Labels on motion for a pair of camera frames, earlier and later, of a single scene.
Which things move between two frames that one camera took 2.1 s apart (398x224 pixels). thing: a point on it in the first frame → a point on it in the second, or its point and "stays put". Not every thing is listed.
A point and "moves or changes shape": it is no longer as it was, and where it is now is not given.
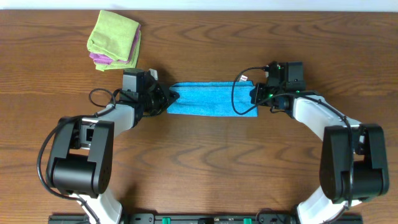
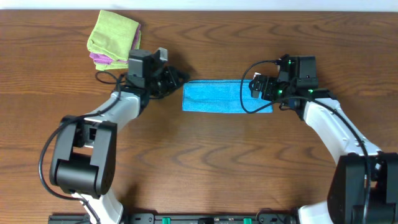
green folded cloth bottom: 132,63 stays put
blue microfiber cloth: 213,98 moves or changes shape
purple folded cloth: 102,59 stays put
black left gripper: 160,97 → 170,78
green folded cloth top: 113,35 stays put
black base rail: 202,218 stays put
